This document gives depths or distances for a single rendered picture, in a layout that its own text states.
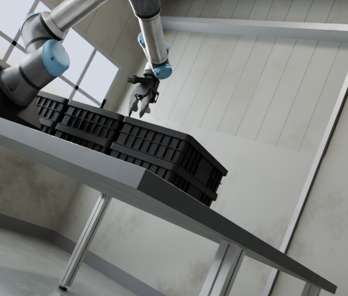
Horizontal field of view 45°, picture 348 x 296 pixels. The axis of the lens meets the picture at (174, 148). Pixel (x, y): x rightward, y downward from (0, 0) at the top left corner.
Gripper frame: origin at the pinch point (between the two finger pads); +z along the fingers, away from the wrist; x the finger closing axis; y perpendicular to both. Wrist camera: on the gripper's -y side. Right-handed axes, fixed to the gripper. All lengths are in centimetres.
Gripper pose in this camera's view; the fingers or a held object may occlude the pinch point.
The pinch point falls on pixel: (134, 113)
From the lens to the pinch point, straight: 180.7
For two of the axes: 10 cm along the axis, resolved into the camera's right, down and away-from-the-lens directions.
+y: 4.3, 3.6, 8.3
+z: -3.0, 9.2, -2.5
